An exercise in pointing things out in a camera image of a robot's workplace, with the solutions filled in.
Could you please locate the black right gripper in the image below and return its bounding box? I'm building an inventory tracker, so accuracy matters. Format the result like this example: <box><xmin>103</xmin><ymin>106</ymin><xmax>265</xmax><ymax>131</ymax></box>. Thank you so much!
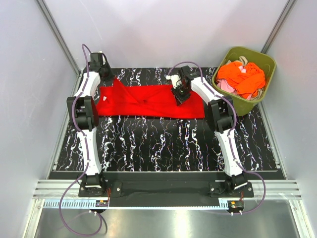
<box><xmin>170</xmin><ymin>84</ymin><xmax>191</xmax><ymax>107</ymax></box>

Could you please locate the red t-shirt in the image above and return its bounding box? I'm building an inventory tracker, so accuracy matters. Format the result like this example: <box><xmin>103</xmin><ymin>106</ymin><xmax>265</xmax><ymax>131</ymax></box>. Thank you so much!
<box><xmin>97</xmin><ymin>78</ymin><xmax>205</xmax><ymax>119</ymax></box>

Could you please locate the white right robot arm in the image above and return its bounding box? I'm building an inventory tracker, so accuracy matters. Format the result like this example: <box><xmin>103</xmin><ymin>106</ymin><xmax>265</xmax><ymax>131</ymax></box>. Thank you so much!
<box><xmin>166</xmin><ymin>66</ymin><xmax>248</xmax><ymax>197</ymax></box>

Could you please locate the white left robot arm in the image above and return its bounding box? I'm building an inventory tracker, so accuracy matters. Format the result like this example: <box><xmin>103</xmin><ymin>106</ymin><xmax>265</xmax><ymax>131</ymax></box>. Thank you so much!
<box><xmin>66</xmin><ymin>51</ymin><xmax>111</xmax><ymax>197</ymax></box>

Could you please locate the pink garment in bin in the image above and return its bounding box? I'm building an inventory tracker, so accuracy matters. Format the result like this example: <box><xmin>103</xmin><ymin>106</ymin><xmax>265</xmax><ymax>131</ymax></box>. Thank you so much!
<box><xmin>216</xmin><ymin>62</ymin><xmax>245</xmax><ymax>95</ymax></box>

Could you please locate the orange t-shirt in bin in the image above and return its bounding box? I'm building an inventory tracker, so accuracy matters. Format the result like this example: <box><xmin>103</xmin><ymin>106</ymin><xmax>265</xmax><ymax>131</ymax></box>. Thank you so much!
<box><xmin>215</xmin><ymin>61</ymin><xmax>266</xmax><ymax>100</ymax></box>

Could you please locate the beige garment in bin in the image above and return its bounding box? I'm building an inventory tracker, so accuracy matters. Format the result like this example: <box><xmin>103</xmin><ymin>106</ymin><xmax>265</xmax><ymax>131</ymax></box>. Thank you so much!
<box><xmin>225</xmin><ymin>56</ymin><xmax>248</xmax><ymax>66</ymax></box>

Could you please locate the olive green plastic bin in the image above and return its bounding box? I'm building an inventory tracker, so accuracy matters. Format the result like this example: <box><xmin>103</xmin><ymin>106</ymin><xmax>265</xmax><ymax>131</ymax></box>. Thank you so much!
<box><xmin>211</xmin><ymin>47</ymin><xmax>276</xmax><ymax>116</ymax></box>

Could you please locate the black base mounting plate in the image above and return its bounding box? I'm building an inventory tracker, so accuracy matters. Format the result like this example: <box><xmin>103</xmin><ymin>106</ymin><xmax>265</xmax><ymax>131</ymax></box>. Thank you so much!
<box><xmin>78</xmin><ymin>172</ymin><xmax>254</xmax><ymax>208</ymax></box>

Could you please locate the right small controller board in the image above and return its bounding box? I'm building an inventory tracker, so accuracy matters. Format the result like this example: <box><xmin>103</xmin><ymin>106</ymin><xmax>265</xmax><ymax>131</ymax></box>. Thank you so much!
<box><xmin>229</xmin><ymin>201</ymin><xmax>244</xmax><ymax>210</ymax></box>

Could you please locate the small controller board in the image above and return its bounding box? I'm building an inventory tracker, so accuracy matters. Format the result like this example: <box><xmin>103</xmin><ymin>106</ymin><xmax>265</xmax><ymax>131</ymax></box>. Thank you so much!
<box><xmin>95</xmin><ymin>200</ymin><xmax>109</xmax><ymax>208</ymax></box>
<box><xmin>229</xmin><ymin>201</ymin><xmax>244</xmax><ymax>210</ymax></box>

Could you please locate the left small controller board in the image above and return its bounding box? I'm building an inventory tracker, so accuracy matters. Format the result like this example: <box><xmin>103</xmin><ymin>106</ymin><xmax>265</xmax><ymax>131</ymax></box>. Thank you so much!
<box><xmin>95</xmin><ymin>200</ymin><xmax>109</xmax><ymax>208</ymax></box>

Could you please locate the aluminium left corner post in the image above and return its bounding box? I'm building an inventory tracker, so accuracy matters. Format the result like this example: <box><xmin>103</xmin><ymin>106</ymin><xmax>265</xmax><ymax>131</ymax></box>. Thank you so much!
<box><xmin>34</xmin><ymin>0</ymin><xmax>83</xmax><ymax>76</ymax></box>

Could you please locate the aluminium corner post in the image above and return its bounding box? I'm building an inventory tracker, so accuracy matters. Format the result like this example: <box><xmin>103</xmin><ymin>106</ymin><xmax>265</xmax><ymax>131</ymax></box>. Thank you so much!
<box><xmin>261</xmin><ymin>0</ymin><xmax>297</xmax><ymax>54</ymax></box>
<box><xmin>34</xmin><ymin>0</ymin><xmax>83</xmax><ymax>76</ymax></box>

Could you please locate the aluminium front rail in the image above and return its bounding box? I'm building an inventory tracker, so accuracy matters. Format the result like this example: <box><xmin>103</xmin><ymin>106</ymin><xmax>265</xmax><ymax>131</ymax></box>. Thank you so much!
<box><xmin>33</xmin><ymin>180</ymin><xmax>301</xmax><ymax>210</ymax></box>

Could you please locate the aluminium right corner post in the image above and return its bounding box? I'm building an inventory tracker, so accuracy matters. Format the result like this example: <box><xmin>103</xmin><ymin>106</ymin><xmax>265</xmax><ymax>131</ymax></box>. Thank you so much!
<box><xmin>261</xmin><ymin>0</ymin><xmax>297</xmax><ymax>54</ymax></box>

